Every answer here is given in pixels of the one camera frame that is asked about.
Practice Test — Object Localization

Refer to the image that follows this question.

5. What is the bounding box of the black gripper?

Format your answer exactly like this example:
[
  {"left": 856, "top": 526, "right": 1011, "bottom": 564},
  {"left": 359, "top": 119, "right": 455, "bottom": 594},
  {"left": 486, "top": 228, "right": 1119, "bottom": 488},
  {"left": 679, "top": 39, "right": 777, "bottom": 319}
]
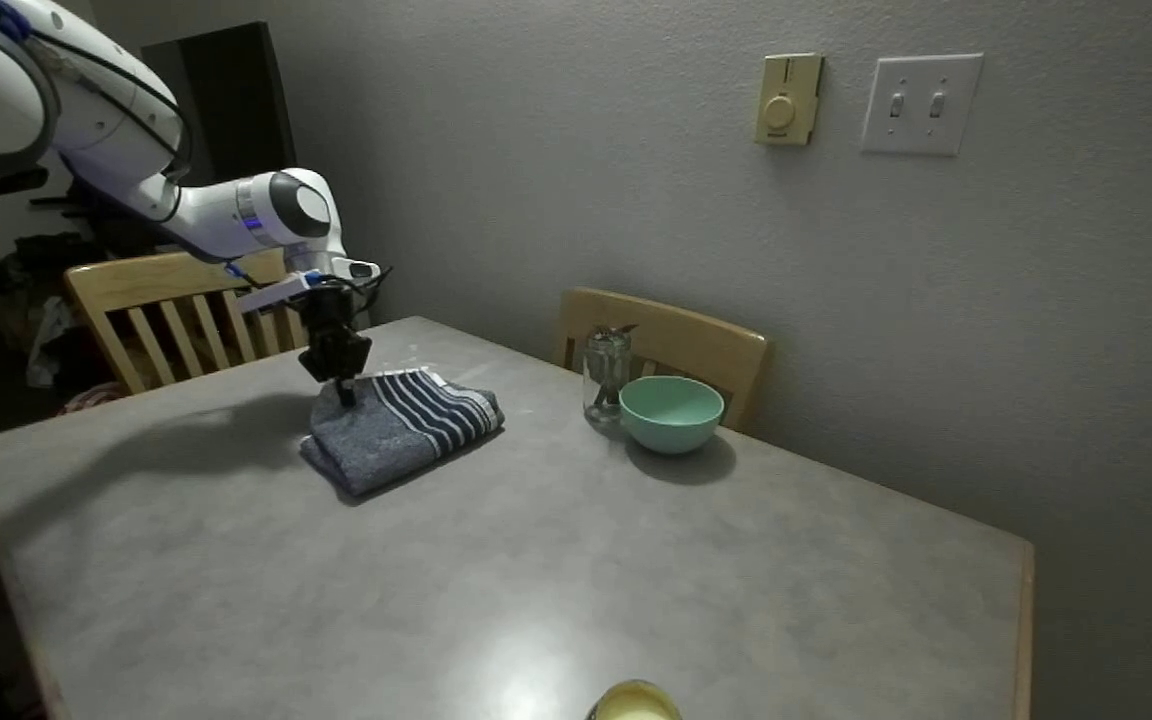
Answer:
[{"left": 294, "top": 285, "right": 375, "bottom": 412}]

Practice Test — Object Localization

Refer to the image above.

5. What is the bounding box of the dark blue striped towel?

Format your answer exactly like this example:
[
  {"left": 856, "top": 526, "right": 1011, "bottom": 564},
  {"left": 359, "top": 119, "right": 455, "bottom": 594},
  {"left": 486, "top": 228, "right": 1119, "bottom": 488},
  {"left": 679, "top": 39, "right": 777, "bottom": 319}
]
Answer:
[{"left": 294, "top": 366, "right": 506, "bottom": 508}]

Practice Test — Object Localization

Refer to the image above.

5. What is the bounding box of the wooden chair with slatted back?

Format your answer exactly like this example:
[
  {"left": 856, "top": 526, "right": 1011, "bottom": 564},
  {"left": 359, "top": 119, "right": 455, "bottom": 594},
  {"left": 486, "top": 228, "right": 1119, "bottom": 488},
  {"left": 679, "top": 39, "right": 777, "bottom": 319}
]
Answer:
[{"left": 65, "top": 243, "right": 311, "bottom": 401}]

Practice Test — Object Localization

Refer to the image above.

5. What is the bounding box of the glass jar with utensils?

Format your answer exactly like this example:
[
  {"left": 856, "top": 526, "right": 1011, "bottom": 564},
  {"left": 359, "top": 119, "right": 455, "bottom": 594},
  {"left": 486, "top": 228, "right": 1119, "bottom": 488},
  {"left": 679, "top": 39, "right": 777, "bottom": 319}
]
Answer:
[{"left": 581, "top": 319, "right": 645, "bottom": 431}]

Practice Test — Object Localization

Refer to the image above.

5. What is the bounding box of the black monitor screen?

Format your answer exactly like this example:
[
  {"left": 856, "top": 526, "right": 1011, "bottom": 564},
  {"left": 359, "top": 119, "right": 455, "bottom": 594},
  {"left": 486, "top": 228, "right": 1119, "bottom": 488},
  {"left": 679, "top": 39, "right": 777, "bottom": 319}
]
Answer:
[{"left": 141, "top": 17, "right": 301, "bottom": 193}]

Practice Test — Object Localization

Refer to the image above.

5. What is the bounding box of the green bowl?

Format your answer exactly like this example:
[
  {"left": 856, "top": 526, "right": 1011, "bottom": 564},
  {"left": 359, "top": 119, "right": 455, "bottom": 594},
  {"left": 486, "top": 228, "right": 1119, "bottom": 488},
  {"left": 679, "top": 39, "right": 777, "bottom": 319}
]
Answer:
[{"left": 612, "top": 371, "right": 729, "bottom": 462}]

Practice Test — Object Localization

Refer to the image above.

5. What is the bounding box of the wooden chair with solid backrest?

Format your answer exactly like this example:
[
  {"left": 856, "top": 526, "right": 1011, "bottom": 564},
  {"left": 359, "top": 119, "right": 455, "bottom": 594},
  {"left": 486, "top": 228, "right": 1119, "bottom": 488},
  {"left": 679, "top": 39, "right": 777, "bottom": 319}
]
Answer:
[{"left": 553, "top": 285, "right": 777, "bottom": 431}]

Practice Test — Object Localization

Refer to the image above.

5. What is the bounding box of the beige round dial thermostat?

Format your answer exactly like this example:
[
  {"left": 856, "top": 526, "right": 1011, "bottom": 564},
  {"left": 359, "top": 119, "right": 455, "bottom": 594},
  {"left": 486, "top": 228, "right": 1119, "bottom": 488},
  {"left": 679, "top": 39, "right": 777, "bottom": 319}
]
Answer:
[{"left": 752, "top": 50, "right": 828, "bottom": 152}]

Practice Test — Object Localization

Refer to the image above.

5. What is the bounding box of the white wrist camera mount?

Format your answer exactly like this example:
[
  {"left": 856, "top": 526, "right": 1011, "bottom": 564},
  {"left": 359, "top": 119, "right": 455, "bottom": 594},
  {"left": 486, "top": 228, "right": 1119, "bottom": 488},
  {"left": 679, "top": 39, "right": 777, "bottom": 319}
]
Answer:
[{"left": 233, "top": 266, "right": 340, "bottom": 319}]

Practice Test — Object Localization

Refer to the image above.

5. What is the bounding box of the white double light switch plate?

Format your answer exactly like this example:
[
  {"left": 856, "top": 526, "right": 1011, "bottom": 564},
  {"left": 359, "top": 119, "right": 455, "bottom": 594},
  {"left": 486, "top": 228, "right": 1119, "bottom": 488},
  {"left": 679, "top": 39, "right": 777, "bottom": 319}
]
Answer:
[{"left": 856, "top": 50, "right": 989, "bottom": 160}]

